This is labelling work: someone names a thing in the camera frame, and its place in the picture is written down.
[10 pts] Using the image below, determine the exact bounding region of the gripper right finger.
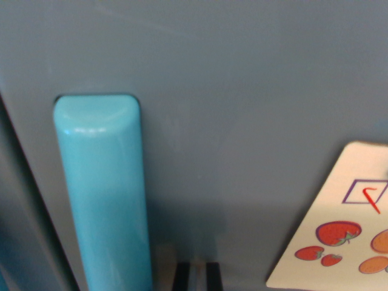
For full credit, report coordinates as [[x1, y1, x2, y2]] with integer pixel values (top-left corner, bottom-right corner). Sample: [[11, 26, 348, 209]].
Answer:
[[198, 262, 224, 291]]

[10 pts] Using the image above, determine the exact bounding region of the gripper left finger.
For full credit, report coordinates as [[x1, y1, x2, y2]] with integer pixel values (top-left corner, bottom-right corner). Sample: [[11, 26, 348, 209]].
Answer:
[[172, 262, 199, 291]]

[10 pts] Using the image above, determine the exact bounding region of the grey door with shopping card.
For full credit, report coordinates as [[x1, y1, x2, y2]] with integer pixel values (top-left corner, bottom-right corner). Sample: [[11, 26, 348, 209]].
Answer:
[[0, 0, 388, 291]]

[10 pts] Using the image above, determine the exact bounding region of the grey door with control panel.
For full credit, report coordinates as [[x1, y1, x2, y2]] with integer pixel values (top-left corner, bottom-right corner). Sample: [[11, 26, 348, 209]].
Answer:
[[0, 93, 75, 291]]

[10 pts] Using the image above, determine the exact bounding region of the cream fruit shopping list card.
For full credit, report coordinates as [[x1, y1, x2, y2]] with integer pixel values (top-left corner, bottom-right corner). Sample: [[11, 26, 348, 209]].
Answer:
[[265, 141, 388, 289]]

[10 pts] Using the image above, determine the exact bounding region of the teal handle of card door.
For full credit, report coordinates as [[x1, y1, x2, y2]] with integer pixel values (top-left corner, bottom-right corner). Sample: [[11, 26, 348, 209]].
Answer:
[[52, 94, 153, 291]]

